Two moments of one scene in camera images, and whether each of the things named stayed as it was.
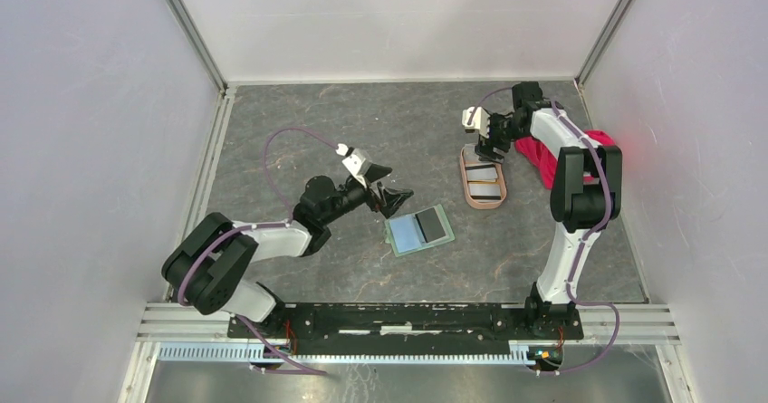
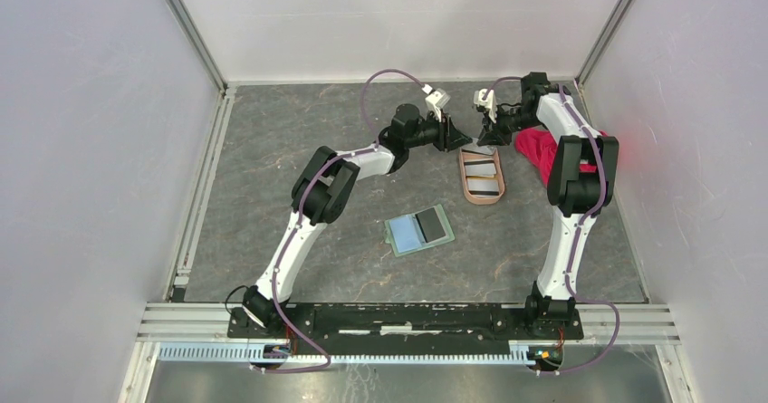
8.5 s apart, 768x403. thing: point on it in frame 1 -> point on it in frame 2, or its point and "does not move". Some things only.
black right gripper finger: (485, 150) -> (490, 139)
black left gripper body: (372, 200) -> (443, 140)
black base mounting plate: (405, 328) does not move
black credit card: (430, 225) does not move
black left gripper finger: (393, 198) -> (456, 139)
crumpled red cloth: (545, 163) does not move
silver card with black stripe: (484, 191) does not move
